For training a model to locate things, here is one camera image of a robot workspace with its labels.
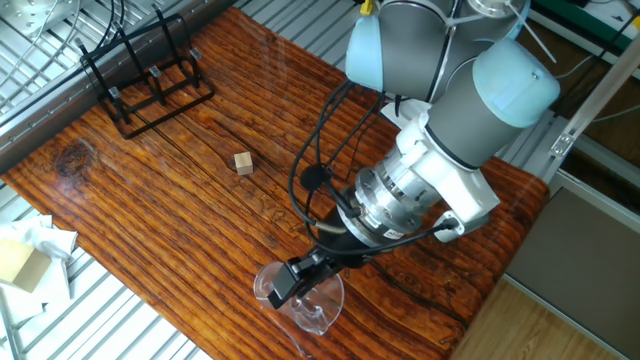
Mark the thin white cable tie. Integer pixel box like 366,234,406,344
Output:
504,0,557,65

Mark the white wrist sensor mount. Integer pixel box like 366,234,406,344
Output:
394,112,501,244

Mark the large wooden block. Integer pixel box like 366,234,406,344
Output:
0,238,53,294

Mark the clear glass cup with handle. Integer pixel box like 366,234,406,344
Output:
253,259,346,336

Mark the small wooden cube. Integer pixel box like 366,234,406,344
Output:
233,151,255,176

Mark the black wire cup rack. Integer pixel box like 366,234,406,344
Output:
74,4,217,141

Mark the grey board panel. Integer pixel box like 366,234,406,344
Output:
502,169,640,360

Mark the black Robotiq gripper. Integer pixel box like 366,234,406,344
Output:
267,204,376,311

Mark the glossy wood-pattern table mat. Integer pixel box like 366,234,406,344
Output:
0,7,551,360

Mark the aluminium plate with holes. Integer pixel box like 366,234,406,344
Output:
0,0,81,39

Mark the metal frame post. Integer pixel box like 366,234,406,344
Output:
548,32,640,160

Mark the white paper sheet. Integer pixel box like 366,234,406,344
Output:
379,97,431,126

